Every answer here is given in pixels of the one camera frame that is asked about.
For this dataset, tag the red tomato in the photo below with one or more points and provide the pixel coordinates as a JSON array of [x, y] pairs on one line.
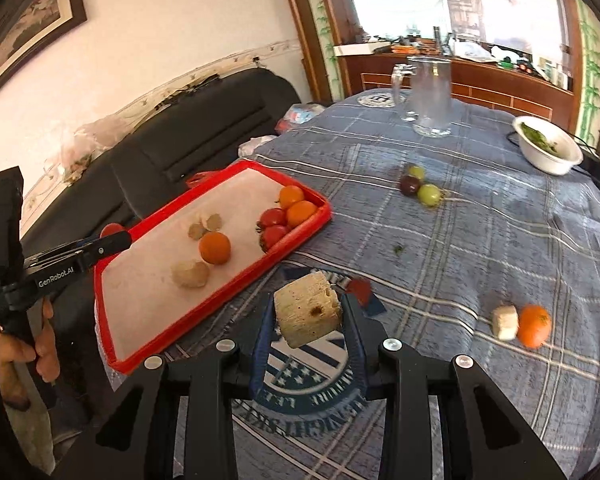
[[112, 230], [273, 217], [274, 236]]

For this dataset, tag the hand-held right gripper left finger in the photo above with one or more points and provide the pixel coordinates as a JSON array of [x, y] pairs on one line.
[[260, 345]]

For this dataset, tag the white tissue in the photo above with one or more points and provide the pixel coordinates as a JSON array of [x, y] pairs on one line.
[[255, 145]]

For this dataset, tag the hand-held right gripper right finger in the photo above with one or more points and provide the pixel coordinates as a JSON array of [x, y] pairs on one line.
[[356, 355]]

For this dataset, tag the white bowl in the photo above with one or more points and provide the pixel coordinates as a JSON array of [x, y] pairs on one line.
[[550, 160]]

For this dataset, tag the person's left hand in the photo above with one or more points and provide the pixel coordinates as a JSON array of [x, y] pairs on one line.
[[45, 345]]

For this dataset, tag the row of counter clutter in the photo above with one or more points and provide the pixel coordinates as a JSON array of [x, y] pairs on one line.
[[480, 50]]

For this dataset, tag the leafy greens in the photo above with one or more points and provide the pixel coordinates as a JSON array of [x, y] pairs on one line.
[[540, 137]]

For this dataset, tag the black power adapter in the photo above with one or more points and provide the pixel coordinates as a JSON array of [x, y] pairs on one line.
[[599, 172]]

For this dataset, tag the clear glass mug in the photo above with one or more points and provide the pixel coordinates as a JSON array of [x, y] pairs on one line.
[[430, 95]]

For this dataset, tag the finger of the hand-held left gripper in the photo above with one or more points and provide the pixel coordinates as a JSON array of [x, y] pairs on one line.
[[60, 251], [110, 246]]

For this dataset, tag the purple grape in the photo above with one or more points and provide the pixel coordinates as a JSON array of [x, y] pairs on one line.
[[409, 185]]

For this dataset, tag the blue plaid tablecloth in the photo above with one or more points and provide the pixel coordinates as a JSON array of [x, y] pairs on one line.
[[480, 240]]

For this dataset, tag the black sofa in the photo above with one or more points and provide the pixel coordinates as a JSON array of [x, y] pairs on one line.
[[180, 125]]

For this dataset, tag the red rimmed white tray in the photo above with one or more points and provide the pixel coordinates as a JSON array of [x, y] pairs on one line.
[[145, 300]]

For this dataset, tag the small green grape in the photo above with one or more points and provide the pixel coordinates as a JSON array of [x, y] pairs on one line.
[[416, 172]]

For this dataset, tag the red date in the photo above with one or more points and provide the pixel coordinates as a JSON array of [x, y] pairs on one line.
[[358, 291]]

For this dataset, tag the large green grape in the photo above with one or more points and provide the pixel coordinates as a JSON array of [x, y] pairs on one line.
[[428, 194]]

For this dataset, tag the plastic snack packaging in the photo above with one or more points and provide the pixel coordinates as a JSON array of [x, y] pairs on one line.
[[300, 114]]

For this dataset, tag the orange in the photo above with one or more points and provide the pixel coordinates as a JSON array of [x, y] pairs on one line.
[[215, 247], [535, 326], [301, 213], [291, 195]]

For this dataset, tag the framed wall picture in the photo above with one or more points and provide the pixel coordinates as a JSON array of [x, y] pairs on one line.
[[35, 25]]

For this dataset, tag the wooden block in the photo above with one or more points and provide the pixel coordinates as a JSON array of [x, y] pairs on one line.
[[307, 307]]

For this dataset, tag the wooden counter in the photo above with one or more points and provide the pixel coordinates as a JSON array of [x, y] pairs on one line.
[[480, 85]]

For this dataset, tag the clear plastic bag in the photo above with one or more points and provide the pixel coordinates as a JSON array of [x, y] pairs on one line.
[[85, 145]]

